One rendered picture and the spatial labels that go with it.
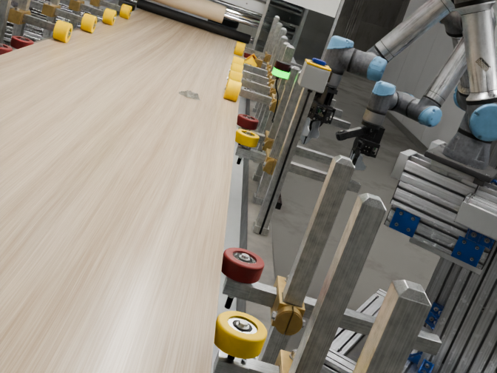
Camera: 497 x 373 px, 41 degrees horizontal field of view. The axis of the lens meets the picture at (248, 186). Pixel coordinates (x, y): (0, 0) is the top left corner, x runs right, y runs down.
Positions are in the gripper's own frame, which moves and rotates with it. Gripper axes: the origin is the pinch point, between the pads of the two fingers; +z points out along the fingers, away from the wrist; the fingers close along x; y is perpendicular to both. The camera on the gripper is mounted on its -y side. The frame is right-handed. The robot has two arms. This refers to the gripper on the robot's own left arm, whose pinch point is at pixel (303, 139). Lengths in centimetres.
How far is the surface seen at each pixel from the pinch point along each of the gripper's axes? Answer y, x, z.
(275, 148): 3.8, -10.8, 4.0
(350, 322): 98, -31, 10
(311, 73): 29.9, -20.9, -25.3
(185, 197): 62, -57, 4
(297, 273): 98, -45, 1
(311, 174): 4.9, 4.6, 9.7
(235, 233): 12.5, -18.7, 32.0
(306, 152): -18.6, 13.2, 8.9
